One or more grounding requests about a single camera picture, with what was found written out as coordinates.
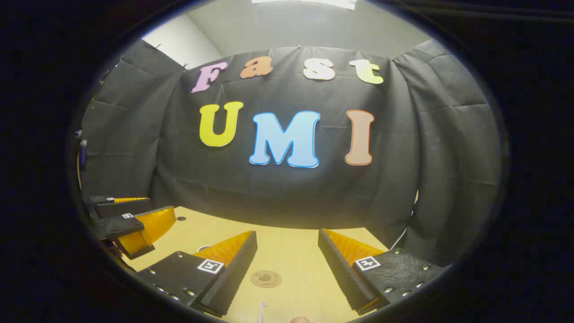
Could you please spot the round wooden coaster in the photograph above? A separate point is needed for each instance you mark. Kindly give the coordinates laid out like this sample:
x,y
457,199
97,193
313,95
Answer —
x,y
266,278

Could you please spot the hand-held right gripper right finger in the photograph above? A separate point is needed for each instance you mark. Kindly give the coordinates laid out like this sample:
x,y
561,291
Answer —
x,y
341,273

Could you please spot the white pink toothbrush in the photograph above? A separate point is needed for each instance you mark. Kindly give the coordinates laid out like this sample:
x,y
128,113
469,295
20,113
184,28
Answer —
x,y
261,310

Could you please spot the wooden desktop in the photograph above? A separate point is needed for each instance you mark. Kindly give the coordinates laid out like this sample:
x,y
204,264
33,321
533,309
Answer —
x,y
291,255

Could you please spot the ceiling light panel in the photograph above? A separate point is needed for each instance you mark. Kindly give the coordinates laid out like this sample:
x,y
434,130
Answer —
x,y
309,2

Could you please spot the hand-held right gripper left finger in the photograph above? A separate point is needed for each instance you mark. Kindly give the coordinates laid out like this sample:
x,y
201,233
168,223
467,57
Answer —
x,y
237,273

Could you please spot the black backdrop cloth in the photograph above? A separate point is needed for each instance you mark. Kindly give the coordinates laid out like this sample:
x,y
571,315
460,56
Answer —
x,y
291,193

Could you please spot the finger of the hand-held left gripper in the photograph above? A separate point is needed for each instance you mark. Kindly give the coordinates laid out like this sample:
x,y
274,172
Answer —
x,y
112,226
121,207

